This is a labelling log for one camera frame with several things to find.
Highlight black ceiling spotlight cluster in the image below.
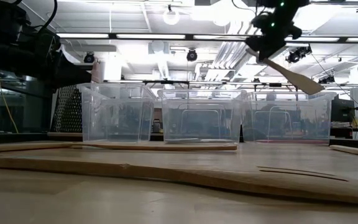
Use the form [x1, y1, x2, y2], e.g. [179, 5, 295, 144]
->
[318, 74, 337, 85]
[286, 45, 313, 64]

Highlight yellow hanging cable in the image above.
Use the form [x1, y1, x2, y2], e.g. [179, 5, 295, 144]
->
[0, 68, 20, 134]

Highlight metal box grater pink top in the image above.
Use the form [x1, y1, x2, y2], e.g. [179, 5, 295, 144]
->
[50, 60, 103, 134]

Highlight round white ceiling lamp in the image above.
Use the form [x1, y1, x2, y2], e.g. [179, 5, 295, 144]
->
[162, 8, 180, 26]

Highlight black computer monitor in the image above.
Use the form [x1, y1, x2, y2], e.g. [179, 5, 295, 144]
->
[331, 98, 356, 124]

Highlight clear plastic bin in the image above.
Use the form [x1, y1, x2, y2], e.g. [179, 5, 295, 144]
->
[76, 82, 157, 143]
[157, 88, 248, 145]
[243, 90, 338, 144]

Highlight black frame rails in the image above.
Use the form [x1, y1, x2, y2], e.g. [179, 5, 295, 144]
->
[328, 138, 358, 152]
[0, 132, 83, 146]

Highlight metal tongs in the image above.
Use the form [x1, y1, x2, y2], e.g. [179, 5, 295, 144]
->
[197, 138, 239, 144]

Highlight wooden slant-edged spatula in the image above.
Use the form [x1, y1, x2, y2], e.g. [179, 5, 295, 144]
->
[70, 141, 239, 152]

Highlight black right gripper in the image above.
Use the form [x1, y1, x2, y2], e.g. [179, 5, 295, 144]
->
[246, 12, 303, 62]

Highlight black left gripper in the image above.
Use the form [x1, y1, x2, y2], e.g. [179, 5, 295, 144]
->
[26, 27, 93, 90]

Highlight long ceiling light strip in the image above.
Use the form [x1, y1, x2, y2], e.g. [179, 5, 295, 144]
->
[56, 32, 358, 44]

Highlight wooden slotted spoon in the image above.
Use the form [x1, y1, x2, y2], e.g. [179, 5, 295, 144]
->
[0, 155, 358, 207]

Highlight wooden solid spoon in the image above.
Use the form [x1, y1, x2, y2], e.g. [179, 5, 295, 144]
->
[0, 141, 75, 154]

